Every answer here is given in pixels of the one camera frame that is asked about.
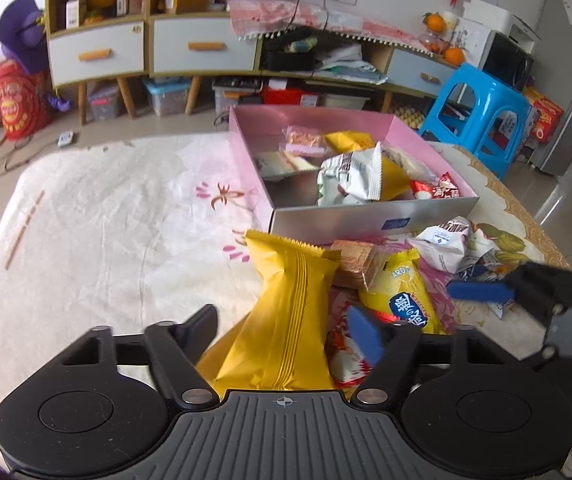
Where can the purple plush toy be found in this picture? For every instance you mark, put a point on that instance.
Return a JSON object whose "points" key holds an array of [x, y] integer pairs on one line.
{"points": [[23, 35]]}

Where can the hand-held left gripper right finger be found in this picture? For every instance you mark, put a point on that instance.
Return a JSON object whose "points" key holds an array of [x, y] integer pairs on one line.
{"points": [[366, 332]]}

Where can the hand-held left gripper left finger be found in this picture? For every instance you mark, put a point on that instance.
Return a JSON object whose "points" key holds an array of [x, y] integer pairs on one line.
{"points": [[200, 327]]}

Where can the flat red box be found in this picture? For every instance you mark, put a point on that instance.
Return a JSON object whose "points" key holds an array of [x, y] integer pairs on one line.
{"points": [[291, 97]]}

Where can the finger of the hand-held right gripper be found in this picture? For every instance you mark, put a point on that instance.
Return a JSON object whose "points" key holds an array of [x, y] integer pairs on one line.
{"points": [[476, 291], [556, 282]]}

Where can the small silver red packet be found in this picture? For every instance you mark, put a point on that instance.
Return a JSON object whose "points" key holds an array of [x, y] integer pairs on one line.
{"points": [[486, 267]]}

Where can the black bag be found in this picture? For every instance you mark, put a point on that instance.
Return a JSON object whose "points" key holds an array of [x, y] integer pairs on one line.
{"points": [[291, 57]]}

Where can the red candy packet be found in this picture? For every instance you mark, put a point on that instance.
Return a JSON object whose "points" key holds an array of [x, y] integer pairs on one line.
{"points": [[436, 190]]}

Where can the blue plastic stool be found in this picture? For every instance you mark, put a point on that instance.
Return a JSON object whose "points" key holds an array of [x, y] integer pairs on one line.
{"points": [[476, 90]]}

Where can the orange fruit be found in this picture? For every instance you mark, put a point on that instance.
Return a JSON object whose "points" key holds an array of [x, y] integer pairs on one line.
{"points": [[435, 22], [454, 56]]}

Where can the wooden cabinet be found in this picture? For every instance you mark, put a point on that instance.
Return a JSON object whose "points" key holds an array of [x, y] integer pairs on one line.
{"points": [[148, 25]]}

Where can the red printed bag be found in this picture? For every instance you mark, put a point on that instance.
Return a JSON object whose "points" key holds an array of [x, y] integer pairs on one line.
{"points": [[15, 102]]}

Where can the clear orange wafer packet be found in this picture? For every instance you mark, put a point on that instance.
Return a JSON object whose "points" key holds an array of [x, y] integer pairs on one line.
{"points": [[356, 262]]}

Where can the small white box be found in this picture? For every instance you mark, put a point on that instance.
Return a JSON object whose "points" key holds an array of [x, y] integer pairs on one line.
{"points": [[74, 15]]}

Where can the wide white drawer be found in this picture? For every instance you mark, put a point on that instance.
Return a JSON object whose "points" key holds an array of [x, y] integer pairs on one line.
{"points": [[204, 45]]}

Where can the white drawer with round sticker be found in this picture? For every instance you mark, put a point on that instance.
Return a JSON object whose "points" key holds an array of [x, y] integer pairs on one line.
{"points": [[95, 55]]}

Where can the small yellow blue-label packet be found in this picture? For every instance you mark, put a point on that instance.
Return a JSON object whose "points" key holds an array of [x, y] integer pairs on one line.
{"points": [[401, 290]]}

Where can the red white snack packet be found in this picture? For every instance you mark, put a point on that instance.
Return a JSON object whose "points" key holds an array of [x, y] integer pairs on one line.
{"points": [[346, 360]]}

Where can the large yellow snack packet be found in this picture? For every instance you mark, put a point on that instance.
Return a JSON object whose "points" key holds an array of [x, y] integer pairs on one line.
{"points": [[351, 140], [291, 310]]}

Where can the cream white cake packet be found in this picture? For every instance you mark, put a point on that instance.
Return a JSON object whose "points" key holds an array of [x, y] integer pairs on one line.
{"points": [[286, 162]]}

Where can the black microwave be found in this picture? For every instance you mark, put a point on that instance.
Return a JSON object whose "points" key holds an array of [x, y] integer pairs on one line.
{"points": [[508, 62]]}

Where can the egg tray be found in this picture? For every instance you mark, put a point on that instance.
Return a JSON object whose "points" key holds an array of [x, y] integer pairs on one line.
{"points": [[408, 115]]}

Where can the pink cardboard box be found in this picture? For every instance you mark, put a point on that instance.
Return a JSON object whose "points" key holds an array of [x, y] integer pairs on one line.
{"points": [[336, 220]]}

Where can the pink fringed cloth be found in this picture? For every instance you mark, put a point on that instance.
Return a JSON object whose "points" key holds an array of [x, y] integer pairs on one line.
{"points": [[286, 12]]}

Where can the white printer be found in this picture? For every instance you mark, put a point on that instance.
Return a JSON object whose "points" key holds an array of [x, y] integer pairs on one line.
{"points": [[496, 22]]}

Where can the low wooden stand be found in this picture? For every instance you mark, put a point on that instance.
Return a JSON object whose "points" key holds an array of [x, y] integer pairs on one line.
{"points": [[376, 92]]}

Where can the white power switch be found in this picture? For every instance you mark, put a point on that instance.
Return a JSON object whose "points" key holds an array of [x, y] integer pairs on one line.
{"points": [[65, 138]]}

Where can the clear storage bin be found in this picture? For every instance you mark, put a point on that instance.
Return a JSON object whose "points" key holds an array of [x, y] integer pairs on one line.
{"points": [[104, 102]]}

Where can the red snack carton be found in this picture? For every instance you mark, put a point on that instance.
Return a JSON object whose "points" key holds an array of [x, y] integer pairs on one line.
{"points": [[545, 116]]}

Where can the blue-lid storage bin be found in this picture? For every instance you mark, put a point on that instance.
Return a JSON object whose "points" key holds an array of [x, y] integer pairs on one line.
{"points": [[167, 97]]}

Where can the blue-grey drawer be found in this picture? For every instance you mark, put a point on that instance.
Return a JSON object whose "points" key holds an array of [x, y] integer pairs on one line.
{"points": [[418, 72]]}

